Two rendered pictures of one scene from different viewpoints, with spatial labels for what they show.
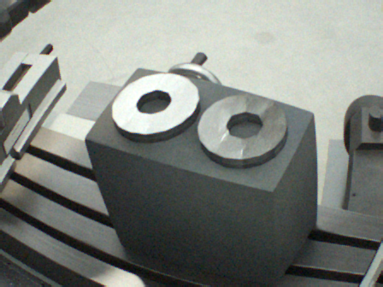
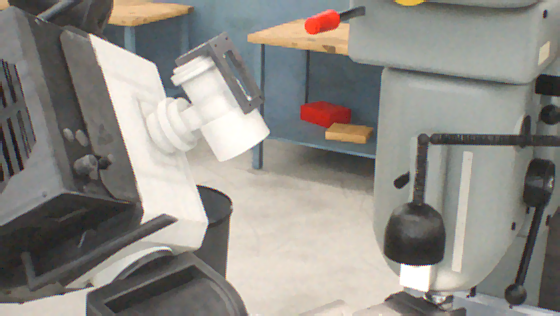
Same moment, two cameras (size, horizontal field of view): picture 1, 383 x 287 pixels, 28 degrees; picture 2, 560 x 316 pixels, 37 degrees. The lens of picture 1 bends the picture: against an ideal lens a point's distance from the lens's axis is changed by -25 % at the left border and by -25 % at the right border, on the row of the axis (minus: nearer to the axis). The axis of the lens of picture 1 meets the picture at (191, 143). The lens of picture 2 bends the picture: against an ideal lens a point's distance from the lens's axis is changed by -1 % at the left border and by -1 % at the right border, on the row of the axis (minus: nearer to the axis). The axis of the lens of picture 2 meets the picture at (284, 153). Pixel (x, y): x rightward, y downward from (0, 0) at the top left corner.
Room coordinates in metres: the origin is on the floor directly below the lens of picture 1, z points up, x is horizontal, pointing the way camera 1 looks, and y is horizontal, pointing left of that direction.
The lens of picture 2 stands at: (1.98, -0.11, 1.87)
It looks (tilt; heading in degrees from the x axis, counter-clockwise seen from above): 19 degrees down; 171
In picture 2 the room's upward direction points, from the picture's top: 2 degrees clockwise
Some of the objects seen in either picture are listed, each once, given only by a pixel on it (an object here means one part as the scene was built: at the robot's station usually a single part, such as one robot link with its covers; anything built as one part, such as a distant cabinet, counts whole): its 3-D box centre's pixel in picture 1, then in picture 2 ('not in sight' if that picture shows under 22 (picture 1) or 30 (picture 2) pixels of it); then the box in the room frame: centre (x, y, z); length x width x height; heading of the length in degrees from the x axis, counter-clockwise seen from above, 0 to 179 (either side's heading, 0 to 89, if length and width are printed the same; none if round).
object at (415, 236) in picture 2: not in sight; (415, 228); (1.11, 0.18, 1.47); 0.07 x 0.07 x 0.06
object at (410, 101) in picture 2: not in sight; (453, 168); (0.91, 0.29, 1.47); 0.21 x 0.19 x 0.32; 54
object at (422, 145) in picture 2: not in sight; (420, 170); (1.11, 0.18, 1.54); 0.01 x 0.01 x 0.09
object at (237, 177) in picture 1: (212, 184); not in sight; (0.72, -0.01, 1.04); 0.22 x 0.12 x 0.20; 54
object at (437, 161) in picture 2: not in sight; (424, 211); (1.00, 0.22, 1.44); 0.04 x 0.04 x 0.21; 54
